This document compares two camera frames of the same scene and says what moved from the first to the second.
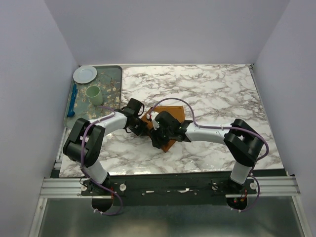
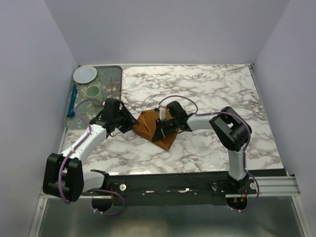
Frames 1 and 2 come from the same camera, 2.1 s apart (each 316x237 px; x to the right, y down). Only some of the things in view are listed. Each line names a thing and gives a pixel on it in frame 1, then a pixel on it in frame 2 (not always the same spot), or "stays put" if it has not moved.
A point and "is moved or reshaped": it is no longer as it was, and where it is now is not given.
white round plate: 84,74 stays put
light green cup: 93,92 stays put
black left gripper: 142,129 -> 130,120
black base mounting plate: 202,188 stays put
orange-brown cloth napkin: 177,111 is moved or reshaped
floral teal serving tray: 108,79 stays put
